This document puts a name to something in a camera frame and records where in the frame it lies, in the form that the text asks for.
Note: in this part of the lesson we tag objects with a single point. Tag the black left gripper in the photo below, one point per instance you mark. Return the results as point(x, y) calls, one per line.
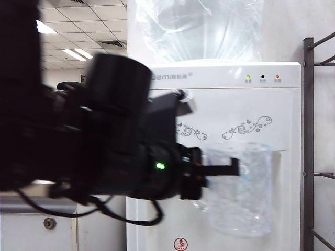
point(192, 188)

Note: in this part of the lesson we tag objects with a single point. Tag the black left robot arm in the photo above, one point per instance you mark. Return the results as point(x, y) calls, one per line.
point(104, 157)

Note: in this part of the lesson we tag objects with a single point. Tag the white water dispenser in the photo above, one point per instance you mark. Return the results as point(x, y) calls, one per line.
point(235, 109)

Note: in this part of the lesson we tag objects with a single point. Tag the plastic-wrapped water jug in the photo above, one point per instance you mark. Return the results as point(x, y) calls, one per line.
point(196, 31)

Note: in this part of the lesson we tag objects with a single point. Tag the white desk drawer cabinet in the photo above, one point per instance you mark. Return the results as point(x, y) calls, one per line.
point(26, 235)

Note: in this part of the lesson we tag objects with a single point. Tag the grey metal rack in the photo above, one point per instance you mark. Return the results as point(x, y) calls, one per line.
point(308, 130)

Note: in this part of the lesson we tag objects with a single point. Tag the ceiling air vent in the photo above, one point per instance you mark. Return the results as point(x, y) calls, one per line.
point(112, 44)

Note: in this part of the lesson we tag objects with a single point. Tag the round cabinet lock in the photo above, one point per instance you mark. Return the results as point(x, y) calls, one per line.
point(49, 223)

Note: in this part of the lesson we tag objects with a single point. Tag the fluorescent ceiling light panel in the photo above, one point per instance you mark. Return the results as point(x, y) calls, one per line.
point(45, 27)
point(78, 54)

